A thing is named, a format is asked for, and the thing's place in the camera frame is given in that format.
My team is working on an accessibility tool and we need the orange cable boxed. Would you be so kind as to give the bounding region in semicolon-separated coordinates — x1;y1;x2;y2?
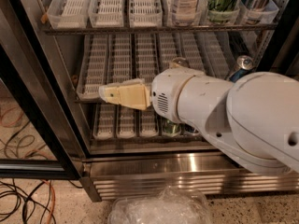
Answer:
40;179;57;224

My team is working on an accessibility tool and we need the copper gold can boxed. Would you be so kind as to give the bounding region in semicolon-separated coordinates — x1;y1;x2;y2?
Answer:
169;57;190;68

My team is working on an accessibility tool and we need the green drink can top shelf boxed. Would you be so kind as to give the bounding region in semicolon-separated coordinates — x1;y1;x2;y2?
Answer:
207;0;237;24

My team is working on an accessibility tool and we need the black cable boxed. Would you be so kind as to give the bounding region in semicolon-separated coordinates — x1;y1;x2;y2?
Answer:
0;178;57;224

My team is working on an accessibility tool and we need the green can front bottom shelf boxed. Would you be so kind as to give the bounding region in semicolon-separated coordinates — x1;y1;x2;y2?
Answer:
162;119;181;137

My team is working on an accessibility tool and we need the open glass fridge door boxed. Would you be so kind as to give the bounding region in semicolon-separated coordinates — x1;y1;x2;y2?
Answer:
0;0;89;180

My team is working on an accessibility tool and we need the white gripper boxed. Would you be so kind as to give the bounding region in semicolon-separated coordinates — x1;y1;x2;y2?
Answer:
98;66;206;123

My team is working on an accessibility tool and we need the top wire shelf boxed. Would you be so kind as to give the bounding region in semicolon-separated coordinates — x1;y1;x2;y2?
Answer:
43;24;277;35

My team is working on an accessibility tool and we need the middle wire shelf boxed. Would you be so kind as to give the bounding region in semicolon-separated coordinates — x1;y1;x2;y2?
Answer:
74;91;157;105

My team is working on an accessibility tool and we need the clear plastic bag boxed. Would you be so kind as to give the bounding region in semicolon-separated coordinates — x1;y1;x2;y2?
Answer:
107;186;213;224

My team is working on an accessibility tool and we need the blue silver can middle shelf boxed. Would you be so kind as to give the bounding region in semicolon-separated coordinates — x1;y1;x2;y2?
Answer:
229;55;254;82

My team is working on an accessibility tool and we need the stainless steel fridge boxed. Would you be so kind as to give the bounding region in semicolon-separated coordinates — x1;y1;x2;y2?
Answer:
12;0;299;203

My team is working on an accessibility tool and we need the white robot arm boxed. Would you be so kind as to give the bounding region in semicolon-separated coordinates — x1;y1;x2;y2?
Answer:
99;66;299;175

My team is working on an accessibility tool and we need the bottom wire shelf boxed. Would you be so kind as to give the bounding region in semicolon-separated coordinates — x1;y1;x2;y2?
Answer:
91;135;205;146

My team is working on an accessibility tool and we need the blue can bottom shelf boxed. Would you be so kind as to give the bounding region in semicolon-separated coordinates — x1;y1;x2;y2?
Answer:
184;124;200;136

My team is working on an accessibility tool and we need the silver blue can top shelf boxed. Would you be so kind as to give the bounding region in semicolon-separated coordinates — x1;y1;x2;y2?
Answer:
242;0;270;24

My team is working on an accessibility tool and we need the wire shelf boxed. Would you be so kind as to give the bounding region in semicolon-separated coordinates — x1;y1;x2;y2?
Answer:
91;135;205;146
74;91;157;105
43;24;277;35

